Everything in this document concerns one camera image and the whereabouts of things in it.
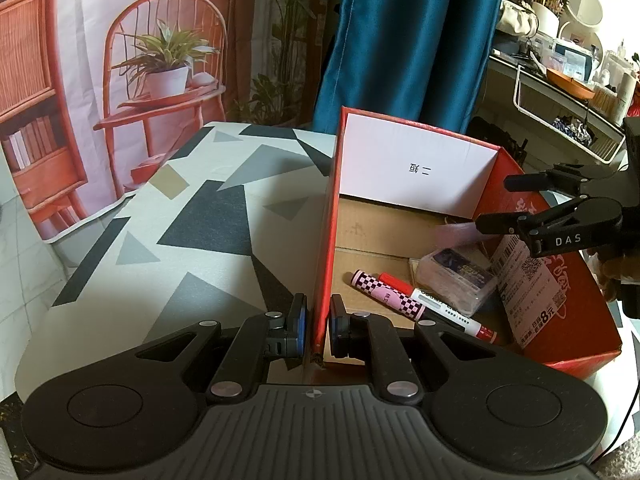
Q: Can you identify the red white marker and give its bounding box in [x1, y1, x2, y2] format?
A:
[378, 272, 502, 346]

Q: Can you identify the geometric patterned tablecloth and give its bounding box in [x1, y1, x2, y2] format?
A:
[12, 122, 346, 411]

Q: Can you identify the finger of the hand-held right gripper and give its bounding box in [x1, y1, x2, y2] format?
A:
[475, 194, 625, 256]
[504, 162, 623, 196]

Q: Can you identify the orange bowl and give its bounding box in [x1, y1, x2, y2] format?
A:
[546, 69, 598, 100]

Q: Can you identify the clear acrylic organizer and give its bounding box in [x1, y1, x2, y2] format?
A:
[602, 50, 638, 86]

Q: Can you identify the white wire basket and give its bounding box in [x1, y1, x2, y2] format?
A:
[512, 67, 628, 163]

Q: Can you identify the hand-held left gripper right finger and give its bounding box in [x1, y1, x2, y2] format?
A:
[329, 294, 493, 403]

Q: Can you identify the dressing table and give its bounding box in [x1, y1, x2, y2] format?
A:
[487, 55, 640, 171]

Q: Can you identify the cotton swab container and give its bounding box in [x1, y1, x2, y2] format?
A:
[592, 85, 621, 113]

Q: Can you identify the blue curtain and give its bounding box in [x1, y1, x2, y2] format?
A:
[312, 0, 511, 136]

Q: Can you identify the white drawstring bag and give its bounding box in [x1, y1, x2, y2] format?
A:
[500, 0, 538, 36]

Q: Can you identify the red cardboard box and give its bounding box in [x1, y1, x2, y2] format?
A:
[312, 106, 623, 381]

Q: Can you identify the person's right hand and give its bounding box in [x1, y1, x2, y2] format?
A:
[585, 247, 626, 303]

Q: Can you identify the blue white packet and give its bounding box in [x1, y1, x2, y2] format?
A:
[552, 40, 596, 81]

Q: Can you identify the white brush holder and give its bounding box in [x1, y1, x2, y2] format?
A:
[530, 0, 561, 36]

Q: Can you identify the small clear plastic card case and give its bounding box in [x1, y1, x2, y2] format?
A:
[415, 247, 498, 316]

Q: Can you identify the round white mirror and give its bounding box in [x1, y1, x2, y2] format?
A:
[560, 0, 603, 46]

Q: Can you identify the pink black checkered tube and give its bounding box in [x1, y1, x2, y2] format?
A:
[350, 269, 436, 322]

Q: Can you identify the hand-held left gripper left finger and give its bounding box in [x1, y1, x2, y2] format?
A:
[135, 292, 309, 403]

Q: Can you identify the printed pink furniture backdrop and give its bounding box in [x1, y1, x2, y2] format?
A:
[0, 0, 346, 243]

